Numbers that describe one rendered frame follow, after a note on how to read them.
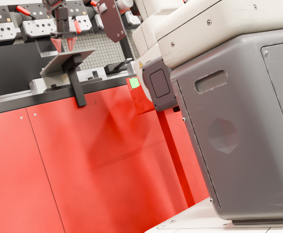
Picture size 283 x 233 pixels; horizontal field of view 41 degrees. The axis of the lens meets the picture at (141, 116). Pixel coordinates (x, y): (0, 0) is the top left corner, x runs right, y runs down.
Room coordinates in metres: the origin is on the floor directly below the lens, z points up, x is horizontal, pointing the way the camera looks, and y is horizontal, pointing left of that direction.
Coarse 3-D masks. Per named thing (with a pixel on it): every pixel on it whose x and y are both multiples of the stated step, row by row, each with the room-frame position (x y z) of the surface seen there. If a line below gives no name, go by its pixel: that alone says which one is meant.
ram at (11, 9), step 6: (0, 0) 1.73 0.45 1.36; (6, 0) 1.75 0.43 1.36; (12, 0) 1.76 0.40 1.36; (18, 0) 1.78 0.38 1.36; (24, 0) 1.80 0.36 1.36; (30, 0) 1.81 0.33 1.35; (36, 0) 1.83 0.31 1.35; (66, 0) 1.92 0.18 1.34; (72, 0) 1.94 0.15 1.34; (84, 0) 1.99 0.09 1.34; (12, 6) 1.78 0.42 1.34
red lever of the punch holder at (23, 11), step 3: (18, 6) 1.73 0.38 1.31; (18, 9) 1.74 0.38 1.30; (21, 9) 1.74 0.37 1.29; (24, 9) 1.74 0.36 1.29; (21, 12) 1.75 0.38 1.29; (24, 12) 1.75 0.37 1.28; (27, 12) 1.75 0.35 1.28; (27, 15) 1.76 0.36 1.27; (30, 15) 1.76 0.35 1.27; (33, 15) 1.76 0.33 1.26; (36, 15) 1.77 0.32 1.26; (33, 18) 1.77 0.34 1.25
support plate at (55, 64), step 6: (60, 54) 1.59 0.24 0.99; (66, 54) 1.60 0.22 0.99; (72, 54) 1.63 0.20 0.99; (84, 54) 1.70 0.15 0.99; (90, 54) 1.73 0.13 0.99; (54, 60) 1.63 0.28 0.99; (60, 60) 1.66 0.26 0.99; (66, 60) 1.70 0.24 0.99; (48, 66) 1.70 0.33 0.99; (54, 66) 1.73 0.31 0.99; (60, 66) 1.77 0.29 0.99; (42, 72) 1.77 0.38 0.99; (48, 72) 1.80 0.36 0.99
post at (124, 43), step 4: (120, 40) 3.02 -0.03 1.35; (124, 40) 3.01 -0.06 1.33; (120, 44) 3.03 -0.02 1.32; (124, 44) 3.00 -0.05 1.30; (128, 44) 3.02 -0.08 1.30; (124, 48) 3.00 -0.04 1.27; (128, 48) 3.01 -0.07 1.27; (124, 52) 3.01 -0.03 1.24; (128, 52) 3.00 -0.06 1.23; (124, 56) 3.03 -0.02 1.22; (128, 56) 3.00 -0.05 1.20; (132, 56) 3.02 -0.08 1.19; (132, 60) 3.01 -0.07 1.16
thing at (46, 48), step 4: (52, 36) 1.88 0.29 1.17; (36, 40) 1.83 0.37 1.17; (40, 40) 1.84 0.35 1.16; (44, 40) 1.85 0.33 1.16; (48, 40) 1.86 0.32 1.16; (40, 44) 1.83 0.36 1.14; (44, 44) 1.85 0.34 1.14; (48, 44) 1.86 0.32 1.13; (52, 44) 1.87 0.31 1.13; (40, 48) 1.83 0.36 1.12; (44, 48) 1.84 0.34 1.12; (48, 48) 1.85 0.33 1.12; (52, 48) 1.86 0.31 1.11; (40, 52) 1.83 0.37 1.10; (44, 52) 1.84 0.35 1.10; (48, 52) 1.86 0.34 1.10; (52, 52) 1.87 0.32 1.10; (56, 52) 1.88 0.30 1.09; (44, 56) 1.84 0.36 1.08
